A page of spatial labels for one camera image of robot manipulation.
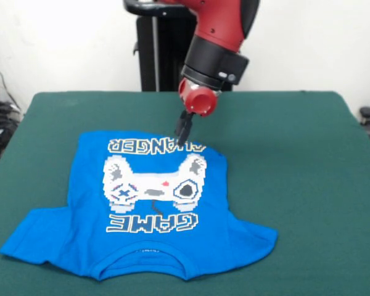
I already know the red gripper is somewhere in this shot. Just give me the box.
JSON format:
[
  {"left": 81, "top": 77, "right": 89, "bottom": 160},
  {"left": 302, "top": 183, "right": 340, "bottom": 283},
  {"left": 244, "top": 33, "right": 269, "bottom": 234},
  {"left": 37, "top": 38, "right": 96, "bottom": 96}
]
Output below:
[{"left": 175, "top": 77, "right": 224, "bottom": 147}]

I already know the blue shirt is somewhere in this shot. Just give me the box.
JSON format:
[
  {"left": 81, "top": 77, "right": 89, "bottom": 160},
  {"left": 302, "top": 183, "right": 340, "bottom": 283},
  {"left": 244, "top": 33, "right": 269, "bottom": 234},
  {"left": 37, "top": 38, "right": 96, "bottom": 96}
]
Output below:
[{"left": 0, "top": 129, "right": 279, "bottom": 281}]

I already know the dark green table cloth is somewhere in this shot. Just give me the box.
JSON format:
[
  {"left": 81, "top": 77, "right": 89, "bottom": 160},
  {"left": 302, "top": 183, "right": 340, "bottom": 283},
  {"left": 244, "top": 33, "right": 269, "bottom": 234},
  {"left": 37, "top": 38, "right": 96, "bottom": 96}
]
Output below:
[{"left": 0, "top": 90, "right": 370, "bottom": 296}]

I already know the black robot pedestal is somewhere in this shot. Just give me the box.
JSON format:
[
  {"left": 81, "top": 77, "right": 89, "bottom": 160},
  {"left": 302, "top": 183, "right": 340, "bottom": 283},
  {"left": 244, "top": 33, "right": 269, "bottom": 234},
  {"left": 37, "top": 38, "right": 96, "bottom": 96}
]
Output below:
[{"left": 123, "top": 0, "right": 235, "bottom": 92}]

